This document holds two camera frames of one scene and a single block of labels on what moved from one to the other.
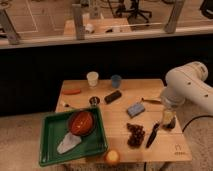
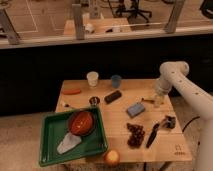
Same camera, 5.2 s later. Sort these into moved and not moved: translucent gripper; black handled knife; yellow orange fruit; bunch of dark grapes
Moved: translucent gripper
Not moved: yellow orange fruit; black handled knife; bunch of dark grapes
